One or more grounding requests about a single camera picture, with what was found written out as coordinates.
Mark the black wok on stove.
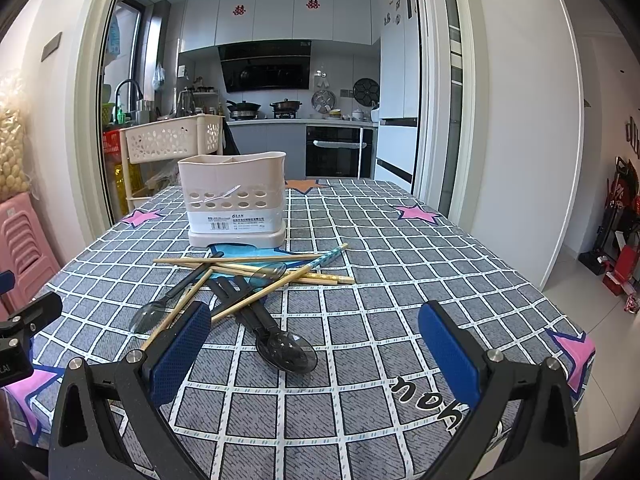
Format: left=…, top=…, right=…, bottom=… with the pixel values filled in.
left=227, top=100, right=260, bottom=120

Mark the blue patterned chopstick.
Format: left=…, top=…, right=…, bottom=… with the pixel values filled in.
left=304, top=243, right=348, bottom=271

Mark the black plastic spoon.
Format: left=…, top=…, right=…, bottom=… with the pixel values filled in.
left=206, top=278, right=318, bottom=374
left=214, top=276, right=278, bottom=340

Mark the black kitchen faucet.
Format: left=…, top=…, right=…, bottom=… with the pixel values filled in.
left=113, top=78, right=143, bottom=125

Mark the gold patterned chopstick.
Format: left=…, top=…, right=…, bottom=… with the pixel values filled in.
left=213, top=266, right=338, bottom=287
left=209, top=262, right=356, bottom=285

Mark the clear grey plastic spoon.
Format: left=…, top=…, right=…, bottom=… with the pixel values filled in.
left=129, top=262, right=208, bottom=334

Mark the black range hood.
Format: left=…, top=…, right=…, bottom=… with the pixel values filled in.
left=218, top=39, right=311, bottom=92

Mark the grey checked tablecloth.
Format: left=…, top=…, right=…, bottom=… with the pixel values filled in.
left=34, top=180, right=596, bottom=479

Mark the beige perforated storage cart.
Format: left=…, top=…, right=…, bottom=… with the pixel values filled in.
left=119, top=114, right=224, bottom=214

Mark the white refrigerator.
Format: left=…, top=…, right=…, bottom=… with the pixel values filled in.
left=374, top=0, right=421, bottom=191

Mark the black built-in oven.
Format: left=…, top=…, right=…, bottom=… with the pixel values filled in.
left=305, top=126, right=375, bottom=178

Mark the bag of beige balls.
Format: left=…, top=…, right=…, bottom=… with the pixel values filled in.
left=0, top=74, right=30, bottom=202

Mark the red vacuum cleaner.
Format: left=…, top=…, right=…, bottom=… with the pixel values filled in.
left=578, top=156, right=639, bottom=296

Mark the beige plastic utensil holder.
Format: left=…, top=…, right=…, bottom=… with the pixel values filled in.
left=178, top=151, right=286, bottom=248

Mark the pink plastic stool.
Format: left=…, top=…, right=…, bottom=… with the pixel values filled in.
left=0, top=193, right=61, bottom=312

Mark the plain wooden chopstick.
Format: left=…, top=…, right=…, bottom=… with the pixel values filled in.
left=153, top=254, right=321, bottom=266

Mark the light wooden chopstick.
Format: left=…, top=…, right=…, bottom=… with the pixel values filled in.
left=210, top=266, right=309, bottom=324

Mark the black pot on stove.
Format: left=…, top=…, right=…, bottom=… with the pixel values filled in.
left=270, top=99, right=302, bottom=119

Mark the long wooden chopstick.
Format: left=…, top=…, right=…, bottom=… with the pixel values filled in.
left=140, top=266, right=214, bottom=351

